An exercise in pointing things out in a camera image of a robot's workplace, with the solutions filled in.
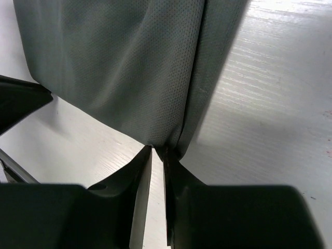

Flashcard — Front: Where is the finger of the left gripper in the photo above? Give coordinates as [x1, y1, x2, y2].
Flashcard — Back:
[1, 76, 53, 134]

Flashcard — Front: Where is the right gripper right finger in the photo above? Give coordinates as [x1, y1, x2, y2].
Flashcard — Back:
[157, 147, 324, 248]

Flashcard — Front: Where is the aluminium table rail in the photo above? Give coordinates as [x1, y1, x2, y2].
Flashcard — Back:
[1, 149, 38, 184]

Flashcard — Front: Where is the dark grey t-shirt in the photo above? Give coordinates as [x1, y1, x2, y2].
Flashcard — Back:
[13, 1, 248, 157]

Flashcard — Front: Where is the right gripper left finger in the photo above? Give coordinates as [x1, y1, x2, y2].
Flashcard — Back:
[1, 146, 152, 248]

